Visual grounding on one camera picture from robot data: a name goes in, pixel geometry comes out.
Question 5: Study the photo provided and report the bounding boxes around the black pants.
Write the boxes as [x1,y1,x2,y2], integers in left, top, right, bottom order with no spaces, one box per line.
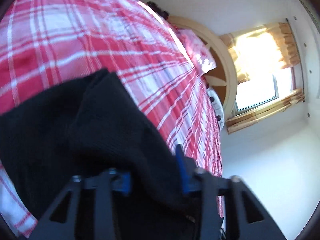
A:
[1,70,200,239]

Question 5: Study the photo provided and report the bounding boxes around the yellow curtain right panel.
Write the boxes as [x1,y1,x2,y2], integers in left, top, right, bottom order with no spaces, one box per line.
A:
[225,88,305,134]

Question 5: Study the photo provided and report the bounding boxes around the yellow curtain panel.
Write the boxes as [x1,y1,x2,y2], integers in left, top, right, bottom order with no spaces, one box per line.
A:
[225,88,305,134]
[220,22,300,84]

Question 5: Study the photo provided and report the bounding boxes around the white black patterned pillow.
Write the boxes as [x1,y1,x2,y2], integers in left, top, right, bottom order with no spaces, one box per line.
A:
[207,88,225,130]

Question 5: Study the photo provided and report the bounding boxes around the cream wooden headboard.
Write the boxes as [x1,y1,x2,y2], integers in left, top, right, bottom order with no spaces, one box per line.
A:
[168,16,238,119]

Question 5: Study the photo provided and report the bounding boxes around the yellow curtain left panel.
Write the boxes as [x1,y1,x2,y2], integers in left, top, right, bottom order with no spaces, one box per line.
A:
[220,22,300,84]

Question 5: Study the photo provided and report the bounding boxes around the pink floral pillow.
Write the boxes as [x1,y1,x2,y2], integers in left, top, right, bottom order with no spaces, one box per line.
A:
[176,28,216,76]

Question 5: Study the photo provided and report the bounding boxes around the red white plaid bedsheet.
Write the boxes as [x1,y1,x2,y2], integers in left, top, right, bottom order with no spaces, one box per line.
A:
[0,0,225,238]

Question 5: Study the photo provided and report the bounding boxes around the dark bundle beside bed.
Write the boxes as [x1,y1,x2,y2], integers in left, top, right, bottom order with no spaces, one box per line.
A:
[146,1,169,20]

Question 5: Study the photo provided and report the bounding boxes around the head wall window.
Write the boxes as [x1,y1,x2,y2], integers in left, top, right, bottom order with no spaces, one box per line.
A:
[235,68,295,114]

